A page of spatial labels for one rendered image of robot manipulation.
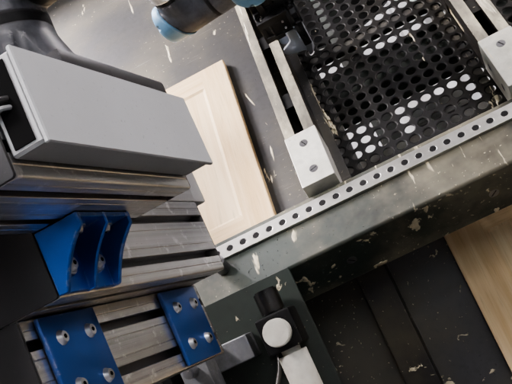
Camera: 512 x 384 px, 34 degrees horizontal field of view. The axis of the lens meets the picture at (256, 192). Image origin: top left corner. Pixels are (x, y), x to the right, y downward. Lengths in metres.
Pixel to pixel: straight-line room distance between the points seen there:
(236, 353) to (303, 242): 0.21
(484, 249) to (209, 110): 0.61
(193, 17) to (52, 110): 0.92
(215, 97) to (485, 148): 0.62
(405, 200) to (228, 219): 0.35
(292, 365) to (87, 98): 0.79
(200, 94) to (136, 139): 1.14
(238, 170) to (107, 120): 0.98
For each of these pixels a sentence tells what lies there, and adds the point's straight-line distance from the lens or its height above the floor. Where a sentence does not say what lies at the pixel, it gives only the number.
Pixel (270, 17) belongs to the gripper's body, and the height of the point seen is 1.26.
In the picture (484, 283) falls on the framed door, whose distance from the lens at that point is 1.59.
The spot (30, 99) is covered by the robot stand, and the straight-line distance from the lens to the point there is 0.53.
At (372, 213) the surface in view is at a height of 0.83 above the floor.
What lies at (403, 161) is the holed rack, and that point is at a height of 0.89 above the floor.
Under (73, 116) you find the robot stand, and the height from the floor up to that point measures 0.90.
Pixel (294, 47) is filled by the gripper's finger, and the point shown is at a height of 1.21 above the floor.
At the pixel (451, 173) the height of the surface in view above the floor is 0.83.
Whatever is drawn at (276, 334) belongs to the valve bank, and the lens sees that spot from 1.28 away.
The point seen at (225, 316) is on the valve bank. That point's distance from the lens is 1.39.
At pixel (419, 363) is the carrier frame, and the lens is 1.56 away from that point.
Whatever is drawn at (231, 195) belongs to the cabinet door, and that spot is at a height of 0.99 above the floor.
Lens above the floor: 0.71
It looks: 10 degrees up
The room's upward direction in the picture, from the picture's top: 25 degrees counter-clockwise
